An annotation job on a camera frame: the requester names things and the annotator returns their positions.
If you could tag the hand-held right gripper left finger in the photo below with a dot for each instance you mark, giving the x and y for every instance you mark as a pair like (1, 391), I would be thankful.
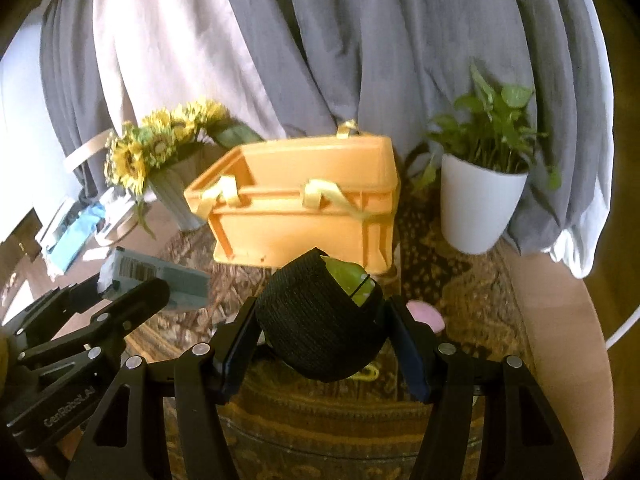
(234, 355)

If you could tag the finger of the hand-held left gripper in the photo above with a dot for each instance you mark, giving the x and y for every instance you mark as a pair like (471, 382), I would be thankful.
(132, 305)
(65, 305)

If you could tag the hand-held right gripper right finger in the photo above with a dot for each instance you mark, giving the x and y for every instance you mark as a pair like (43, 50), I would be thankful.
(411, 360)

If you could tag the grey-blue tissue packet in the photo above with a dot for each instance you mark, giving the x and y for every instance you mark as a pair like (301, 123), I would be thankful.
(165, 280)

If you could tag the orange plastic crate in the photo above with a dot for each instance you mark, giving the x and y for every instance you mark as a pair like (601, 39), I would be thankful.
(300, 185)

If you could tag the pink soft object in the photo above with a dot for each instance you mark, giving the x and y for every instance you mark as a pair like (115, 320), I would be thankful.
(427, 316)

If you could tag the blue cloth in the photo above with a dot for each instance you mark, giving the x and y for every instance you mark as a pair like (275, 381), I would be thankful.
(75, 240)

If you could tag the brown patterned rug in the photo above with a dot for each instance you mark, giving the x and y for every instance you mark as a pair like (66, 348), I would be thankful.
(320, 425)

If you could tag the white ribbed vase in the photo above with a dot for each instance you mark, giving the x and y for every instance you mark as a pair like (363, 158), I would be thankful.
(177, 192)

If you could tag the yellow sunflower bouquet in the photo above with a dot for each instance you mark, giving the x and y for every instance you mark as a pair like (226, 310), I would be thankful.
(150, 140)

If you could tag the white plant pot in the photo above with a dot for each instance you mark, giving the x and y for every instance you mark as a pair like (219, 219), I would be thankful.
(477, 205)

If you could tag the green potted plant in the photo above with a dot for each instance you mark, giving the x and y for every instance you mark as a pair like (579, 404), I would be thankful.
(492, 130)

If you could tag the beige curtain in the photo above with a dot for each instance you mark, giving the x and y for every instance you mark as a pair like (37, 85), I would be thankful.
(165, 45)

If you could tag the grey curtain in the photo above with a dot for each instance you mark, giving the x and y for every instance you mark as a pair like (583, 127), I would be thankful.
(375, 35)

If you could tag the white curved frame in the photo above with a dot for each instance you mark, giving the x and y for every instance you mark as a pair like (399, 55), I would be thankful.
(90, 149)

